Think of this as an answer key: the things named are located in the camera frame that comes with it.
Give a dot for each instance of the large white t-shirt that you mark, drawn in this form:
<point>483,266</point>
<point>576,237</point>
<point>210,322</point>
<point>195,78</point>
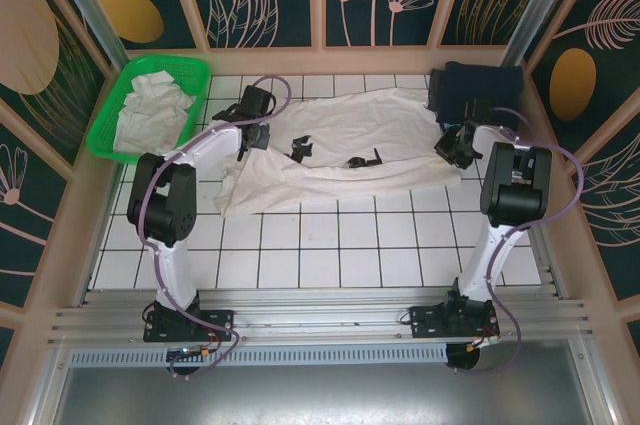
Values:
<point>360,120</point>

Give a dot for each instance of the green plastic basket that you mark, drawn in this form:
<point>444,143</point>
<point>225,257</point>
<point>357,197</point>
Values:
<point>150,64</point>

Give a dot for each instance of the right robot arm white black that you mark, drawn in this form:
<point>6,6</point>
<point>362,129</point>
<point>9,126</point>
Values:
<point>487,255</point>

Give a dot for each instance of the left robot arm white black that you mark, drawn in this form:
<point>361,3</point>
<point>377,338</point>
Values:
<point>215,142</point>

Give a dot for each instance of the folded light blue t-shirt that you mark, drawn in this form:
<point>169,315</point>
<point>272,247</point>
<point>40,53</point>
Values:
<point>450,124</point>

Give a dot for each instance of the folded black t-shirt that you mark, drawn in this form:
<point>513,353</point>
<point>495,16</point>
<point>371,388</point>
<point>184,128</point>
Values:
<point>435,90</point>

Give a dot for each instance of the folded navy t-shirt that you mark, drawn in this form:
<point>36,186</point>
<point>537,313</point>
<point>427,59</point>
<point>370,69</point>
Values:
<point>480,85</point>

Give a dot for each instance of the crumpled white t-shirt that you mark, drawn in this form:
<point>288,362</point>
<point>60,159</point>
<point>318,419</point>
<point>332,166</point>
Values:
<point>150,120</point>

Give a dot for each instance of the grey metal sheet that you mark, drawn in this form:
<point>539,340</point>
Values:
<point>320,395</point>

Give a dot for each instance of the aluminium corner post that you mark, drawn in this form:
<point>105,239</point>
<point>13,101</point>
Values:
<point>90,15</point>
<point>536,5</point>

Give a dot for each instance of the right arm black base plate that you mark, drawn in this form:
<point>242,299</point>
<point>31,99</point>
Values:
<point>425,320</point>

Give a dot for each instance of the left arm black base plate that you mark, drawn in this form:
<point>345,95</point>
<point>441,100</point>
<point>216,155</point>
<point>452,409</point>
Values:
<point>220,320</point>

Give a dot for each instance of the aluminium frame rail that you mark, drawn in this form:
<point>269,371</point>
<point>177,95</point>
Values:
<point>320,315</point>

